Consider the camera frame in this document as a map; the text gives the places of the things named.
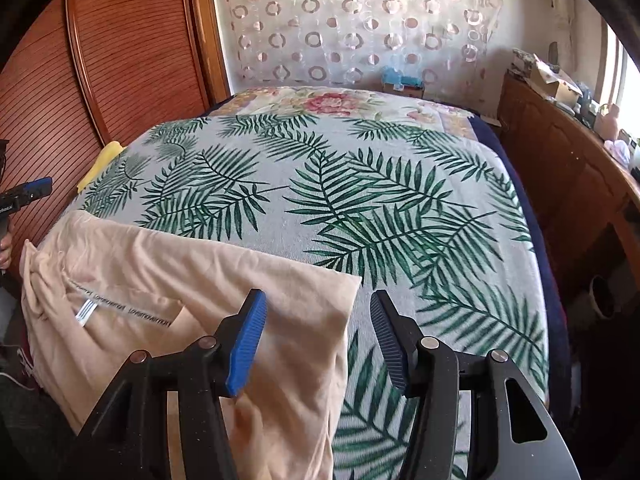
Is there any wooden cabinet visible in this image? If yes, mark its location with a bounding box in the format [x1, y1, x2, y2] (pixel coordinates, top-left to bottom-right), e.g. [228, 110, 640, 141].
[497, 72, 640, 311]

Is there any window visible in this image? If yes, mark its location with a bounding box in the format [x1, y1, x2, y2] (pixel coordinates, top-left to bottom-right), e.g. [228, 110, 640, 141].
[602, 20, 640, 136]

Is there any wooden slatted headboard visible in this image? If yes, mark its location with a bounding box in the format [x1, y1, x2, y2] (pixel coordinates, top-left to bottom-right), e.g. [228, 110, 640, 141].
[0, 0, 231, 281]

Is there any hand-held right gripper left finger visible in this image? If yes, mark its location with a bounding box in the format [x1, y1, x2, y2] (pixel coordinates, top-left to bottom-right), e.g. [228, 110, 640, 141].
[65, 288, 268, 480]

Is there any dark round bin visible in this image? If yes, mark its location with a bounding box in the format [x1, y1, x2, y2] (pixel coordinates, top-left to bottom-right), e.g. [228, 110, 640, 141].
[589, 275, 618, 320]

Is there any beige printed t-shirt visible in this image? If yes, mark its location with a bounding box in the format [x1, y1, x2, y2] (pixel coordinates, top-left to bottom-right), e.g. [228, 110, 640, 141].
[20, 210, 363, 480]

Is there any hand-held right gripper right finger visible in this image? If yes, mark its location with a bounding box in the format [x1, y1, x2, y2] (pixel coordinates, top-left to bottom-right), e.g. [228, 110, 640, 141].
[370, 290, 583, 480]

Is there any person's left hand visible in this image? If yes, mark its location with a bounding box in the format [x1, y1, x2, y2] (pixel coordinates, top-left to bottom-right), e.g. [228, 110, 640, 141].
[0, 232, 15, 273]

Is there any sheer circle pattern curtain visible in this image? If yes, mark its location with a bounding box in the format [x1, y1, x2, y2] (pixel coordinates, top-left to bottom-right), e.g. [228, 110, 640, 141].
[210, 0, 503, 92]

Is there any pale plastic bottle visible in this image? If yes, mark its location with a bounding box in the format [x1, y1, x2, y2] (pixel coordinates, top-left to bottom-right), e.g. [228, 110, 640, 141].
[597, 102, 623, 141]

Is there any cardboard box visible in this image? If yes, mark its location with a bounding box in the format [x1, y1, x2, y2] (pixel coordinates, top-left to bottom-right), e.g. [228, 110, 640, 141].
[530, 55, 583, 103]

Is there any floral quilt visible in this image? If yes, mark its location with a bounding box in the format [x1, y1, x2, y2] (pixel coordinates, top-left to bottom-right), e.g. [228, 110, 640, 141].
[210, 86, 481, 138]

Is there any navy bed sheet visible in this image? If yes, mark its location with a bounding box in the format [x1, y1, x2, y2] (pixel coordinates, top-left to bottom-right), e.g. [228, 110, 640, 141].
[470, 112, 573, 421]

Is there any yellow plush toy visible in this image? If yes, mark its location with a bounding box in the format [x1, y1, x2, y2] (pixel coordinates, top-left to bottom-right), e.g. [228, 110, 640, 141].
[76, 141, 126, 195]

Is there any white crumpled cloth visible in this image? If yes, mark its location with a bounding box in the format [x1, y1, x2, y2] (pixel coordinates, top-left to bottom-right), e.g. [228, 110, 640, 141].
[604, 139, 632, 166]

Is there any palm leaf blanket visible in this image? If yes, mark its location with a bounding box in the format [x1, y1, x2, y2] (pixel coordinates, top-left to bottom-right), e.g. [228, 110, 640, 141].
[35, 112, 551, 480]

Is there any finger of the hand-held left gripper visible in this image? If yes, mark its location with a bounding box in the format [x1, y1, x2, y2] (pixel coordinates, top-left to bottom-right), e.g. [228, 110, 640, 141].
[0, 176, 53, 211]

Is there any box with blue items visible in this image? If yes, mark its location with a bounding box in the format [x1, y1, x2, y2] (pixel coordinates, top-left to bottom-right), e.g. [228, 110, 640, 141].
[382, 66, 426, 100]

